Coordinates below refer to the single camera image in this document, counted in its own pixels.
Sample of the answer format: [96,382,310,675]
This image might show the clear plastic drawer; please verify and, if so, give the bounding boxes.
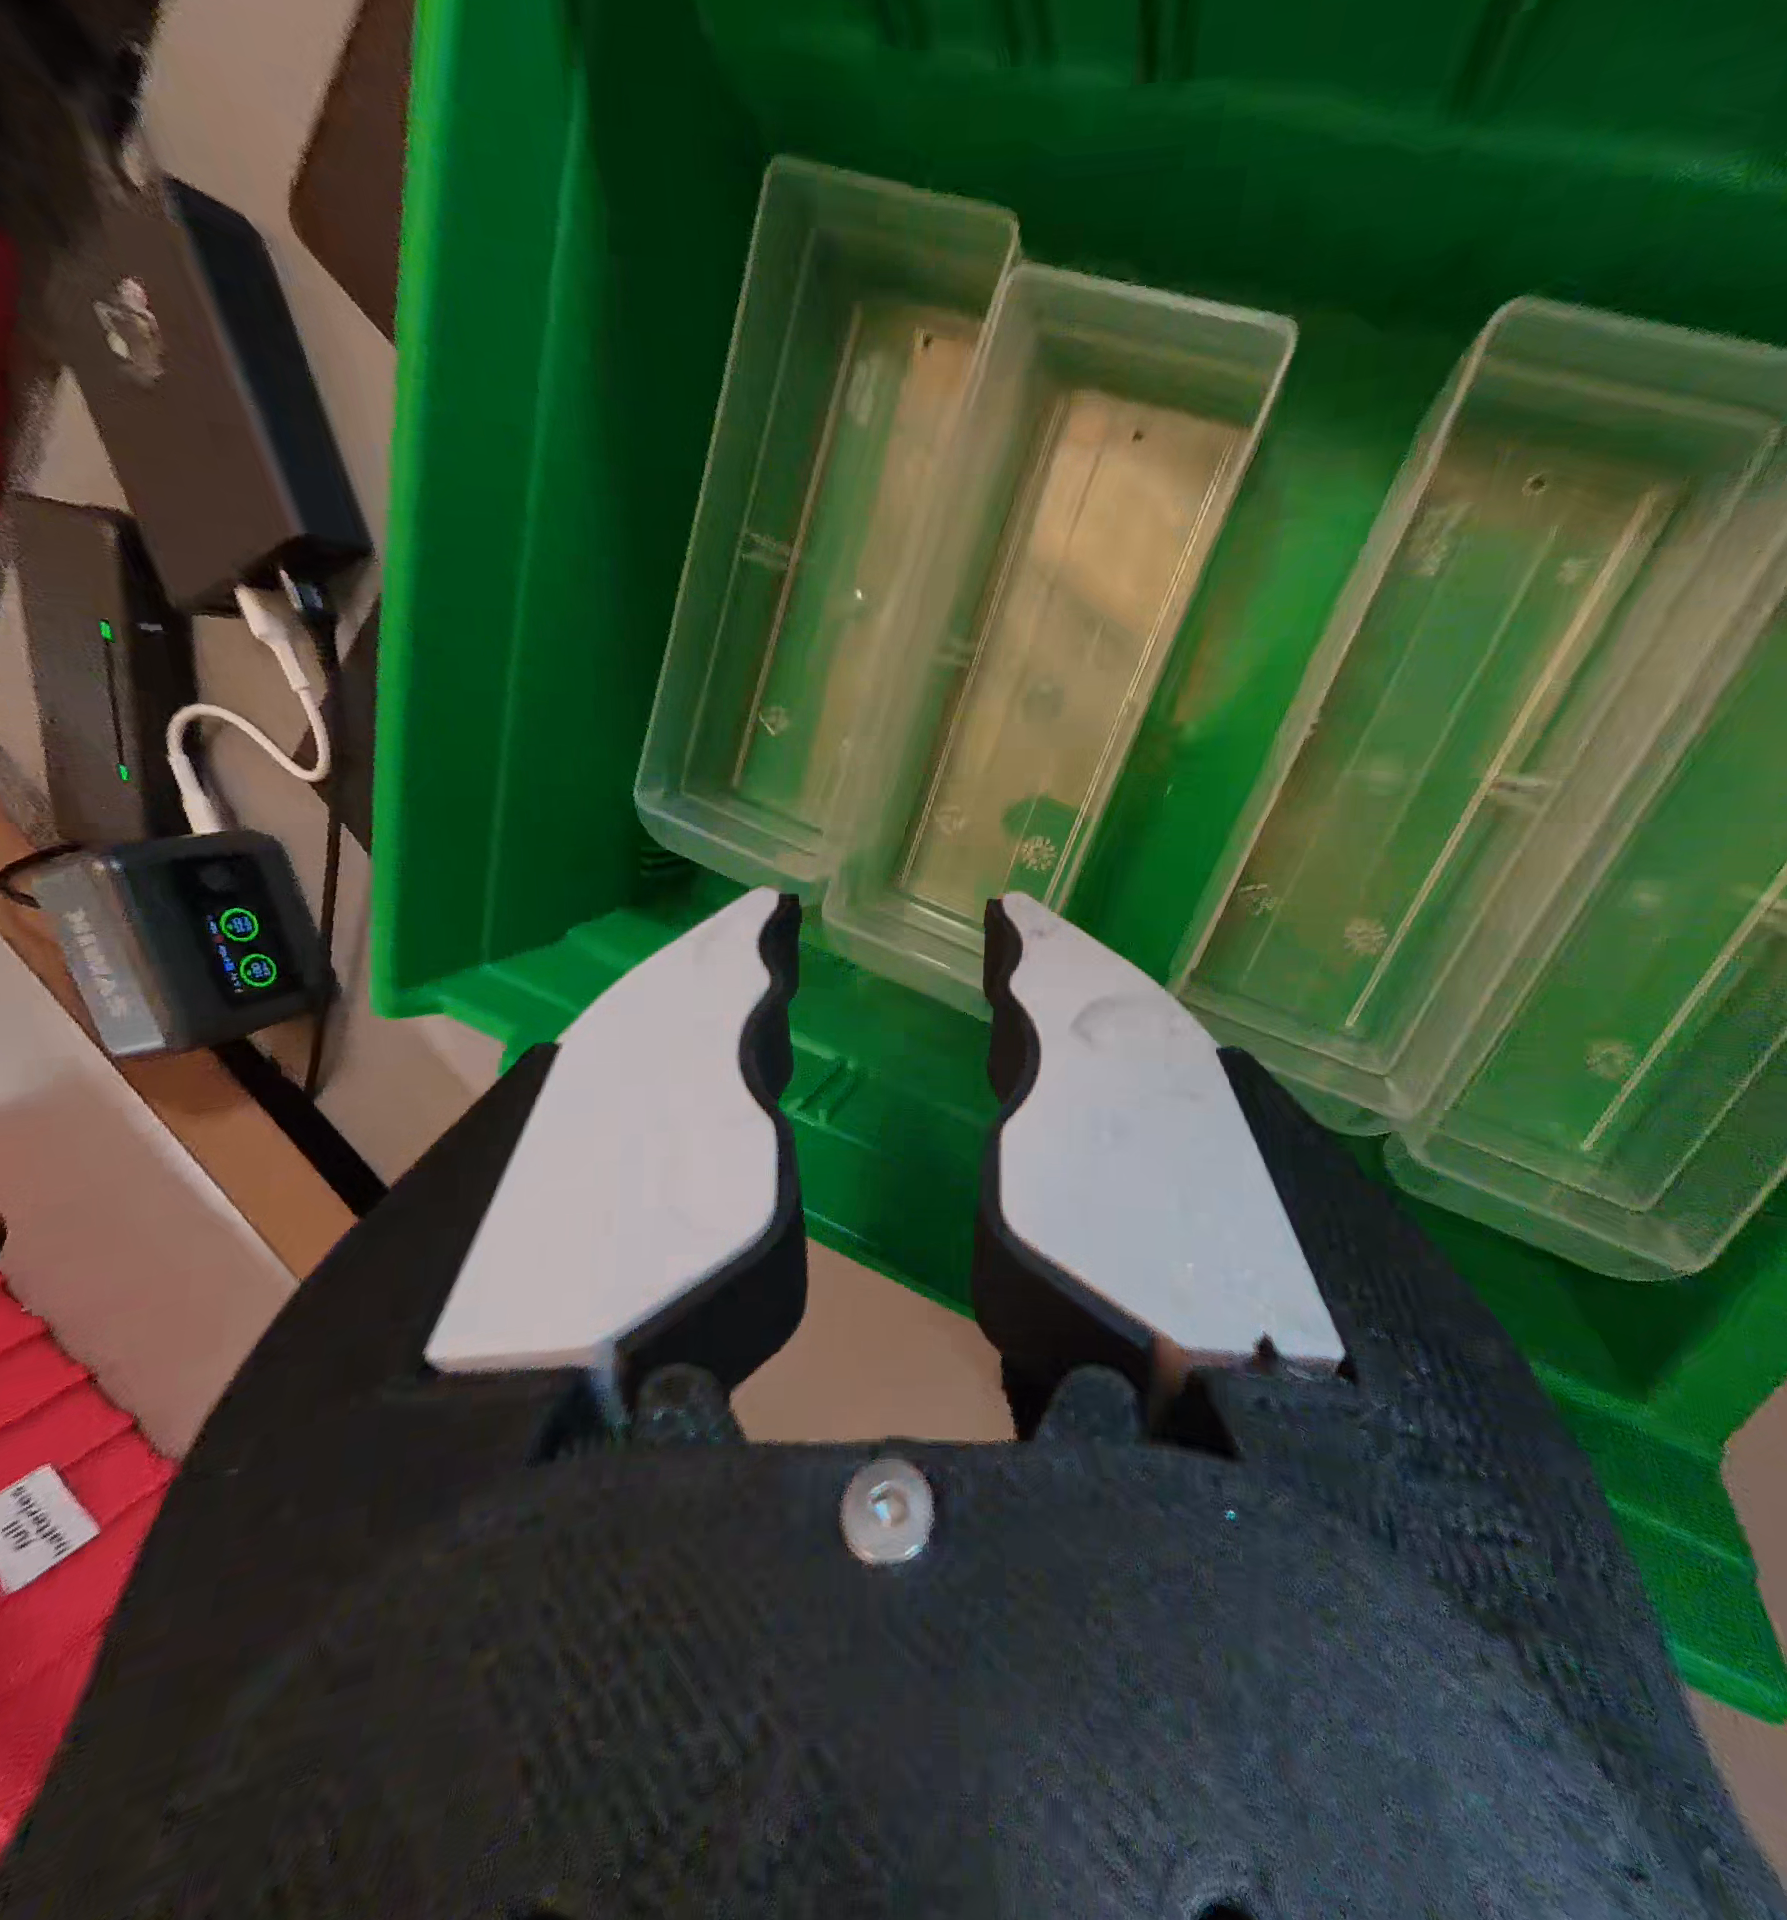
[634,155,1020,887]
[1170,294,1787,1127]
[826,262,1299,1023]
[1380,450,1787,1284]

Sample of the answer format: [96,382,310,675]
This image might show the short white cable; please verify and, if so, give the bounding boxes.
[233,576,331,707]

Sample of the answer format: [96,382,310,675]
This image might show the black cable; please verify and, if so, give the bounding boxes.
[275,567,384,1096]

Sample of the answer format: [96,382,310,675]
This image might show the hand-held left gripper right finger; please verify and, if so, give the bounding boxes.
[976,891,1348,1435]

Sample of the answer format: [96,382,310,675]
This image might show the grey charger with display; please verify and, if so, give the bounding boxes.
[37,829,340,1060]

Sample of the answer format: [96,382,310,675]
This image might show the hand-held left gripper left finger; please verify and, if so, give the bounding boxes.
[424,890,807,1397]

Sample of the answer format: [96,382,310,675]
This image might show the slim black power bank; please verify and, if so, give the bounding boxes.
[8,496,198,850]

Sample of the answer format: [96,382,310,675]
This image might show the large black power bank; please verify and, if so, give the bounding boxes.
[75,179,377,617]

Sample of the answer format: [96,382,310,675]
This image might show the green plastic bin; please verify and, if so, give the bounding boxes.
[373,0,1787,1725]

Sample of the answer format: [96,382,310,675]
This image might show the red ribbed tray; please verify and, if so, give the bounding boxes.
[0,1200,181,1920]

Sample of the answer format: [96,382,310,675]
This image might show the white looped cable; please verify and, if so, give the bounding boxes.
[165,705,331,834]

